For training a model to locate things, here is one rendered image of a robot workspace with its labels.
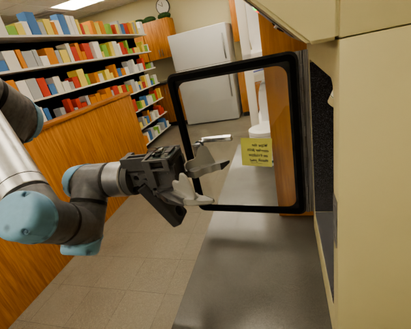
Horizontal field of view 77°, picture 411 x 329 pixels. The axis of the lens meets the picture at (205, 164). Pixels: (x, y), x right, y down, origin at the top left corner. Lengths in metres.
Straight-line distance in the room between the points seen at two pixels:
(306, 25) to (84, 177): 0.48
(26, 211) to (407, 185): 0.48
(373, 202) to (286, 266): 0.36
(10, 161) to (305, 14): 0.47
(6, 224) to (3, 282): 1.90
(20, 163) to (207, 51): 4.94
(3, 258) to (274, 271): 1.97
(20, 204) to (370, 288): 0.50
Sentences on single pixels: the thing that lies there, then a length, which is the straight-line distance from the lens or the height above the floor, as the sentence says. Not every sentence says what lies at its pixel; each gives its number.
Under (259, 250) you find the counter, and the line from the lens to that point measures 0.70.
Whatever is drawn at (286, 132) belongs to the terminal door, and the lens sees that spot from 0.62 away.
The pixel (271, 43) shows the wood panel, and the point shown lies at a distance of 0.64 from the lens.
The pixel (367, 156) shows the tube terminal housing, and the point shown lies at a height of 1.29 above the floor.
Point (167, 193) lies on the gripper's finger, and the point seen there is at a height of 1.21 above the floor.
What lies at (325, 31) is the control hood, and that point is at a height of 1.42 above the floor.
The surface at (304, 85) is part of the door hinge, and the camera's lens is 0.60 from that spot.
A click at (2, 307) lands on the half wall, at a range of 2.40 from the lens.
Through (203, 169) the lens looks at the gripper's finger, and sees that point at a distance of 0.54.
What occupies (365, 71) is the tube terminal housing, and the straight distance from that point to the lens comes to 0.29.
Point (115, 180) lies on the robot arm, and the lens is 0.54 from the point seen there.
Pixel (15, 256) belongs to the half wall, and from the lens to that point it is 2.37.
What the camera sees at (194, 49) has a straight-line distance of 5.39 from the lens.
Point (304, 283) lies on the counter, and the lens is 0.63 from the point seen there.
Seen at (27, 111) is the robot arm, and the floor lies 1.38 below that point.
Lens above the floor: 1.43
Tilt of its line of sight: 24 degrees down
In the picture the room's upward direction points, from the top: 13 degrees counter-clockwise
